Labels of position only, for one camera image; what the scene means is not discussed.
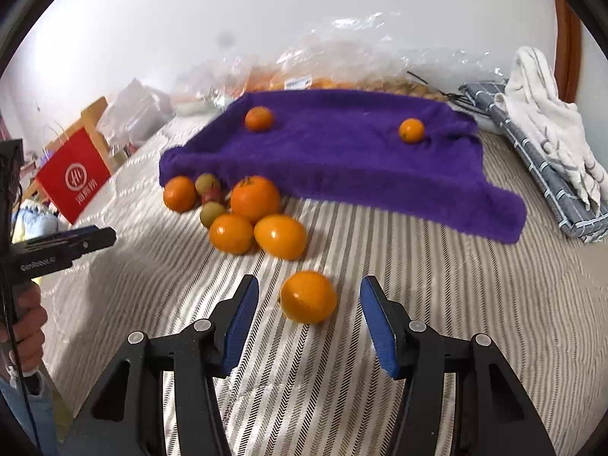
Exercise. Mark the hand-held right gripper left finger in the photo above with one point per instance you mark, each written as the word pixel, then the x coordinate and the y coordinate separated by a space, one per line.
pixel 240 327

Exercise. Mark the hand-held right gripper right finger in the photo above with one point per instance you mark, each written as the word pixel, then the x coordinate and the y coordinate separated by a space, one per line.
pixel 377 327

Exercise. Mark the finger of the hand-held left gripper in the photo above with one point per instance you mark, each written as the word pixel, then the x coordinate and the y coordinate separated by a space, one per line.
pixel 97 241
pixel 76 233

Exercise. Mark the small green fruit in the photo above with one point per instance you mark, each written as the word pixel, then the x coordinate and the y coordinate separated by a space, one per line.
pixel 206 182
pixel 211 213

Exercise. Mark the small red fruit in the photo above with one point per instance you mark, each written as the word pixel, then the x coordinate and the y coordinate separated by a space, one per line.
pixel 213 196

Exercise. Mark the large orange with stem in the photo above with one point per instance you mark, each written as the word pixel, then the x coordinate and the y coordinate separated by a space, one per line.
pixel 255 198

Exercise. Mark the person's left forearm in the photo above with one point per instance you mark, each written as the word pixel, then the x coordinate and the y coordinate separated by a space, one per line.
pixel 35 413

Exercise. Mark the person's left hand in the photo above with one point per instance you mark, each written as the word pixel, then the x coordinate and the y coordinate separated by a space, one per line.
pixel 31 332

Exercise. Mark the light blue cloth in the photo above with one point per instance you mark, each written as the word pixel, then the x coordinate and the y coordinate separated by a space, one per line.
pixel 38 223

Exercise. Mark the red paper bag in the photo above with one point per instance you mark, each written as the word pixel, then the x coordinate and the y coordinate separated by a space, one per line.
pixel 71 185

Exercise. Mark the striped grey bed cover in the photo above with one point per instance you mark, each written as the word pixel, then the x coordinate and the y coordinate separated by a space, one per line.
pixel 427 275

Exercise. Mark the white plastic bag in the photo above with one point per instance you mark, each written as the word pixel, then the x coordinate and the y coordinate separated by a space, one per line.
pixel 137 104

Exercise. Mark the purple towel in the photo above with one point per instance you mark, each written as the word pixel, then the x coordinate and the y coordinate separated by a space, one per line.
pixel 342 161

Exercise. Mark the grey striped cloth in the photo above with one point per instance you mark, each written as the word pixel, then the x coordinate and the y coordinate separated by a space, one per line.
pixel 546 185

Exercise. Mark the clear plastic bag of nuts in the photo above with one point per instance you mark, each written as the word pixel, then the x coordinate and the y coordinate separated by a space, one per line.
pixel 408 88

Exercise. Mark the clear plastic bag of oranges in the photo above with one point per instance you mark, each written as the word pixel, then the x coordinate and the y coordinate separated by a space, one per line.
pixel 285 76

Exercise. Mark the white towel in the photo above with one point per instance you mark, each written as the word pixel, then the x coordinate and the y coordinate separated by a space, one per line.
pixel 536 99

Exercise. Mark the brown wooden frame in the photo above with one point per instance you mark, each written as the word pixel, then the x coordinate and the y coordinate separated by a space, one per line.
pixel 567 47

